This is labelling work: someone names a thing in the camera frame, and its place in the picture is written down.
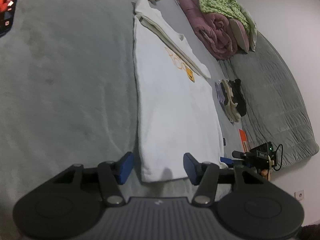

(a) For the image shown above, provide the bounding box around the white t-shirt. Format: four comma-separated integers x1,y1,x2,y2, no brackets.
134,0,224,183

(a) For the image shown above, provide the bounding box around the orange card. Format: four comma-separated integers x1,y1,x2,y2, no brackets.
239,129,250,152

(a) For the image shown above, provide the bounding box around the grey quilted mat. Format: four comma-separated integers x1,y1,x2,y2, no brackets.
218,33,319,167

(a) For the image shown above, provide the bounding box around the beige folded garment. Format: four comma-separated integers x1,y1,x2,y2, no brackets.
221,80,241,122

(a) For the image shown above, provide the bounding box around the black folded garment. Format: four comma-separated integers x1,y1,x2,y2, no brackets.
228,79,247,116

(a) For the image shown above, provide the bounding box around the lavender folded garment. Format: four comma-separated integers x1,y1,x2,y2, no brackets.
215,82,234,124

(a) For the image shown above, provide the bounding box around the pink white pillow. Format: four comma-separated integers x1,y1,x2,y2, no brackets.
229,18,249,53

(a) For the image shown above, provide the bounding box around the pink quilt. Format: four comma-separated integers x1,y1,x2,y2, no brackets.
179,0,238,60

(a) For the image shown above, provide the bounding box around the pale green pillow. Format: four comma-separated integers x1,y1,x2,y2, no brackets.
229,0,258,52

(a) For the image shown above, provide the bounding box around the green patterned blanket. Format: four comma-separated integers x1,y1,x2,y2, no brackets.
199,0,250,34

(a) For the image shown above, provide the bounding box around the smartphone screen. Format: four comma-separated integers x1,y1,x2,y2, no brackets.
0,0,17,37

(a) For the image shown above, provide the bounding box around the black cable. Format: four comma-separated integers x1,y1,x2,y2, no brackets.
271,143,284,172

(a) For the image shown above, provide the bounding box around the wall socket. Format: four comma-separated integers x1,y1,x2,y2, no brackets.
294,190,305,201

